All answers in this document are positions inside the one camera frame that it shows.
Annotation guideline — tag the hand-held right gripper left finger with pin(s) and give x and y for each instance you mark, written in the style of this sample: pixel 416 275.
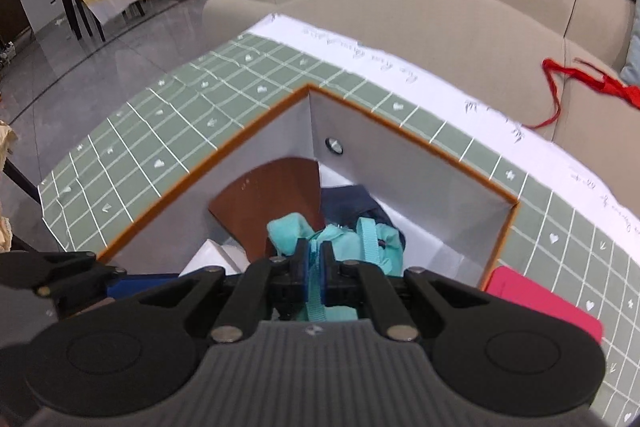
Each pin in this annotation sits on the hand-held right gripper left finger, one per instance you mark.
pixel 301 272

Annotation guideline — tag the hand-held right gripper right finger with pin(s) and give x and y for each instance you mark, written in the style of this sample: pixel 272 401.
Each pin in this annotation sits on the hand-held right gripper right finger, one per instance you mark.
pixel 326 277

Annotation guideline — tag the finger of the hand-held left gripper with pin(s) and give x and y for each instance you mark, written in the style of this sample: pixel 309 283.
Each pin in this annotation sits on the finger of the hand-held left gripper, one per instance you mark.
pixel 140 287
pixel 50 264

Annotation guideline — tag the navy blue cloth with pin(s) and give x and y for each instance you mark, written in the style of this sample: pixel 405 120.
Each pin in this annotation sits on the navy blue cloth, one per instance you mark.
pixel 345 207

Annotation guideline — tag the brown leather pouch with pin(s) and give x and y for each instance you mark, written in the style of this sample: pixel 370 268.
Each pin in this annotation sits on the brown leather pouch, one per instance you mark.
pixel 270 202

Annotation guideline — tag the orange-edged white cardboard box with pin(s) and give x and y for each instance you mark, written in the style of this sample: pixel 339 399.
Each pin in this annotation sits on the orange-edged white cardboard box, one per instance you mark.
pixel 425 187

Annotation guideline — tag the white folded paper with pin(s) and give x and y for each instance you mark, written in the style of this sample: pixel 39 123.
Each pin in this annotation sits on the white folded paper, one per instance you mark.
pixel 210 257

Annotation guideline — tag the cream fuzzy cloth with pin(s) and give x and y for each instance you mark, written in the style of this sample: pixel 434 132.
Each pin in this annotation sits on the cream fuzzy cloth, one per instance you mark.
pixel 6 142

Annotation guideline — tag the green checked tablecloth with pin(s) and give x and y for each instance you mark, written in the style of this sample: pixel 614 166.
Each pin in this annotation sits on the green checked tablecloth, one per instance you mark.
pixel 175 117

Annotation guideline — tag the clear box with red lid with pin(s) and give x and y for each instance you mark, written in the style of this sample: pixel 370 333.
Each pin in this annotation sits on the clear box with red lid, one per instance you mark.
pixel 545 302

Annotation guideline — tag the beige sofa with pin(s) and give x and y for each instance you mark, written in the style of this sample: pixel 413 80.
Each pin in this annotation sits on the beige sofa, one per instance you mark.
pixel 450 17

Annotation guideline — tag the red ribbon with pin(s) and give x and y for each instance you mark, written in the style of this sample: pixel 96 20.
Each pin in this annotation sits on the red ribbon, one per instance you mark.
pixel 615 87

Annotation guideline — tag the light blue cushion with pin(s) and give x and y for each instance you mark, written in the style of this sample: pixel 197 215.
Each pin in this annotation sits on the light blue cushion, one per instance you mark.
pixel 632 62

